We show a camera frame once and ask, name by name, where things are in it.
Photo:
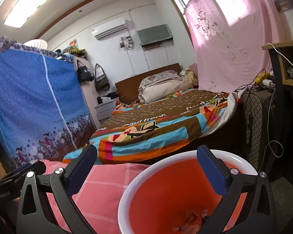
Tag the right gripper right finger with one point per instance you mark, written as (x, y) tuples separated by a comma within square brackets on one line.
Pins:
[(258, 211)]

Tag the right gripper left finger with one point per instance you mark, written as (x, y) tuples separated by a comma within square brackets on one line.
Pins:
[(35, 214)]

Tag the orange white trash bin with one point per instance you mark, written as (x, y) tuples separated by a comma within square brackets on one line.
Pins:
[(175, 194)]

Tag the blue fabric wardrobe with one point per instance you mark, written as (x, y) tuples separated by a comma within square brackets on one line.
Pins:
[(43, 112)]

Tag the black mesh fan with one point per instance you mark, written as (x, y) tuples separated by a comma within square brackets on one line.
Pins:
[(255, 106)]

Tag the grey bedside drawer cabinet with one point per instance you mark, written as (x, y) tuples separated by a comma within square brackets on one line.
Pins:
[(105, 110)]

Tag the colourful patchwork bed quilt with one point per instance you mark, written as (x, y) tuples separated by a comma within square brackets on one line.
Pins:
[(139, 132)]

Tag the black hanging bag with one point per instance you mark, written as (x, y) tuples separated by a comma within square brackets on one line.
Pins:
[(83, 73)]

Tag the yellow power strip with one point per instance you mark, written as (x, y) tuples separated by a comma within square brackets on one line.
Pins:
[(258, 80)]

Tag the grey white hanging bag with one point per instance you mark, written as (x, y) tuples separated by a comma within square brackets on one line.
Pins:
[(101, 80)]

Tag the white round lampshade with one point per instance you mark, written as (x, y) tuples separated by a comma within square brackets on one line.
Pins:
[(36, 43)]

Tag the wooden bed headboard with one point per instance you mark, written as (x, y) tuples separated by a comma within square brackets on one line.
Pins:
[(127, 89)]

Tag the wooden desk shelf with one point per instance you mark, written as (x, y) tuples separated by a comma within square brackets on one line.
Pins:
[(281, 55)]

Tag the folded floral bedding pile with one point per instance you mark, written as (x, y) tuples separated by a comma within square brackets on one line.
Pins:
[(158, 86)]

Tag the white air conditioner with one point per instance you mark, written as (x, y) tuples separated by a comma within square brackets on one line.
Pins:
[(109, 28)]

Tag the ceiling light panel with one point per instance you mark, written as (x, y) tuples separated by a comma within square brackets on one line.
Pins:
[(22, 10)]

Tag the pink curtain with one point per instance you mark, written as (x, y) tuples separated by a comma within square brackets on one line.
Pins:
[(228, 36)]

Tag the green wall panel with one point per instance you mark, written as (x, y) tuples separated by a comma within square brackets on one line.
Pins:
[(156, 34)]

